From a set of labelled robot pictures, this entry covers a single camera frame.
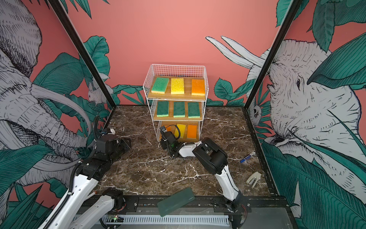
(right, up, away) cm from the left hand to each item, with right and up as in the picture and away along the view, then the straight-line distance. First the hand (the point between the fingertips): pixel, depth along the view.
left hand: (129, 138), depth 74 cm
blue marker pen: (+70, -15, +16) cm, 74 cm away
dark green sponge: (+16, +16, +9) cm, 25 cm away
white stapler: (+70, -25, +7) cm, 75 cm away
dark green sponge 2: (+26, +15, +8) cm, 31 cm away
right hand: (+13, -2, +22) cm, 25 cm away
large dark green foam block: (+25, -34, 0) cm, 42 cm away
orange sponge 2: (+34, +1, +27) cm, 44 cm away
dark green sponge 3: (+35, +16, +9) cm, 39 cm away
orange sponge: (+20, +4, +11) cm, 23 cm away
